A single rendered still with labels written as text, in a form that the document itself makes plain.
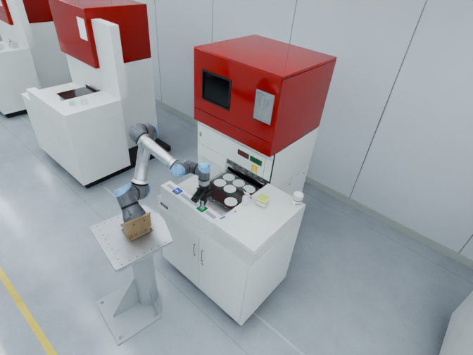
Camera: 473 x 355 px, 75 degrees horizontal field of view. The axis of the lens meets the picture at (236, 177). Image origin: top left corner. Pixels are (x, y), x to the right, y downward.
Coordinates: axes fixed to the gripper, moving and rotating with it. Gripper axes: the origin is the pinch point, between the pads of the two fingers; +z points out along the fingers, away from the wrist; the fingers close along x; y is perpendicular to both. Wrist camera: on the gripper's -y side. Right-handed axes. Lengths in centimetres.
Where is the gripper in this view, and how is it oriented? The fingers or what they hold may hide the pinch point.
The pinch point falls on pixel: (200, 207)
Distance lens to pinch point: 217.3
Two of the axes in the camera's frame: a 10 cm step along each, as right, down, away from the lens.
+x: -7.5, -4.4, 4.9
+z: -0.8, 8.0, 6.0
